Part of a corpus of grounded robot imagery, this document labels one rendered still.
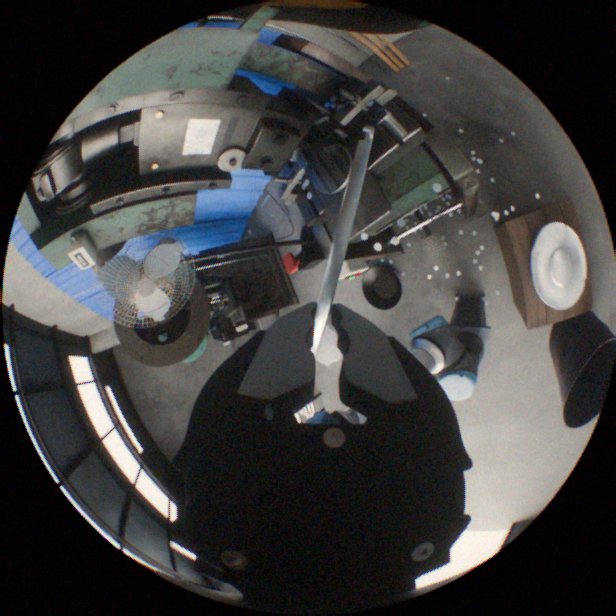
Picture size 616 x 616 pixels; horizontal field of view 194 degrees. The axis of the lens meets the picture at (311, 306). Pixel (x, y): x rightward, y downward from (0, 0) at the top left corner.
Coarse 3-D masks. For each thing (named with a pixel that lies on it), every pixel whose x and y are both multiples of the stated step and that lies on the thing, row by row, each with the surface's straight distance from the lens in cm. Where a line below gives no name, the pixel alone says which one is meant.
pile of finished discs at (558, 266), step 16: (560, 224) 84; (544, 240) 80; (560, 240) 84; (576, 240) 88; (544, 256) 80; (560, 256) 83; (576, 256) 88; (544, 272) 81; (560, 272) 83; (576, 272) 88; (544, 288) 82; (560, 288) 85; (576, 288) 89; (560, 304) 86
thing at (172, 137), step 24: (144, 120) 35; (168, 120) 35; (192, 120) 35; (216, 120) 36; (240, 120) 37; (264, 120) 37; (288, 120) 40; (144, 144) 37; (168, 144) 37; (192, 144) 38; (216, 144) 39; (240, 144) 40; (264, 144) 37; (288, 144) 39; (144, 168) 40; (168, 168) 40; (192, 168) 41; (240, 168) 44; (264, 168) 39
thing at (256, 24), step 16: (240, 16) 90; (256, 16) 52; (272, 16) 53; (288, 16) 64; (304, 16) 60; (320, 16) 56; (336, 16) 53; (352, 16) 50; (368, 16) 47; (384, 16) 44; (400, 16) 41; (256, 32) 52; (368, 32) 38; (384, 32) 34; (400, 32) 30
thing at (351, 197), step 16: (368, 128) 16; (368, 144) 13; (352, 176) 10; (352, 192) 10; (352, 208) 10; (352, 224) 10; (336, 240) 9; (336, 256) 9; (336, 272) 9; (320, 304) 10; (320, 320) 11; (320, 336) 12
